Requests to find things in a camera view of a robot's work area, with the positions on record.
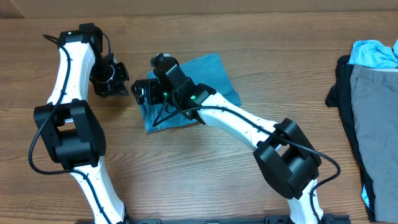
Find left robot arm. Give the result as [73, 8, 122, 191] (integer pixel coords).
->
[28, 23, 131, 223]

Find black garment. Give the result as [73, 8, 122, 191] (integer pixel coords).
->
[325, 55, 376, 222]

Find light blue denim jeans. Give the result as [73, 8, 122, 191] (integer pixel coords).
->
[140, 53, 241, 133]

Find light blue cloth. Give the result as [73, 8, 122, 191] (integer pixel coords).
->
[348, 40, 397, 69]

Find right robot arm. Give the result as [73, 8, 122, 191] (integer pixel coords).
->
[131, 54, 324, 223]

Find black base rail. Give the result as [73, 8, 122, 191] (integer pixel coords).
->
[74, 214, 351, 224]

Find grey trousers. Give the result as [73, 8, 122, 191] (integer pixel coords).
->
[350, 65, 397, 222]

